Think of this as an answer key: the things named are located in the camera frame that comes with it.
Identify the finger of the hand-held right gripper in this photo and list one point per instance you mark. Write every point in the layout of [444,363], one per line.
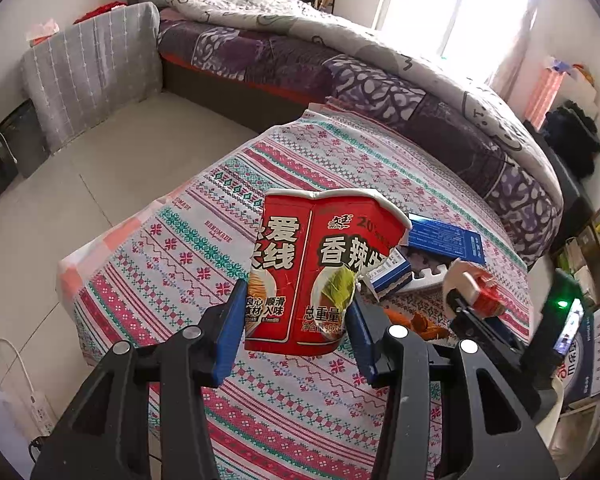
[480,322]

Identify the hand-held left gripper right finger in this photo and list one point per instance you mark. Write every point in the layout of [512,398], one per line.
[362,340]

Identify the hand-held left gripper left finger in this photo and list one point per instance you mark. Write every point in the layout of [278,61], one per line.
[230,325]

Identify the red white packet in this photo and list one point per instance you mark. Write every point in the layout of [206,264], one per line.
[487,295]

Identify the white foam puzzle piece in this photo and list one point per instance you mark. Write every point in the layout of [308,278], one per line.
[430,278]

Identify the red instant noodle cup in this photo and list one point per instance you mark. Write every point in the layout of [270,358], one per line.
[300,270]

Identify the black trash bin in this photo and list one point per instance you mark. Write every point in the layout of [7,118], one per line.
[20,135]

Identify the blue white water carton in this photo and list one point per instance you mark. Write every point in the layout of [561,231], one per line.
[595,350]

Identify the small blue white box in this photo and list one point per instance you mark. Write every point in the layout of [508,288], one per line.
[390,272]

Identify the flat blue cardboard box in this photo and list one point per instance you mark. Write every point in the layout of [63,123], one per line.
[440,240]

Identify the patterned red green tablecloth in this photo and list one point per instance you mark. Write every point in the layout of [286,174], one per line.
[290,170]

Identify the dark clothes pile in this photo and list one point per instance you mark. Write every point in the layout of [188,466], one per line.
[575,135]

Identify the white power strip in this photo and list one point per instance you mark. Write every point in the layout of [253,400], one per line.
[37,410]

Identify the pink striped box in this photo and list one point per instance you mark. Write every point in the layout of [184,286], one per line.
[542,95]

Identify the light curtain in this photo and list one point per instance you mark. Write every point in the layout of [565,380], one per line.
[515,45]

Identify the grey striped cloth cover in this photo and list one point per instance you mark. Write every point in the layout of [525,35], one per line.
[95,70]

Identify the grey patterned quilt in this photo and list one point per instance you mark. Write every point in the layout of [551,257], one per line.
[330,25]

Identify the red cloth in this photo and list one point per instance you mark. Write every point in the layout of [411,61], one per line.
[97,10]

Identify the pink tissue pack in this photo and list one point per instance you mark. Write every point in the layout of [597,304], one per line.
[42,30]

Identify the dark wooden bed frame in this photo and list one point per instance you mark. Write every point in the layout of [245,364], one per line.
[205,85]

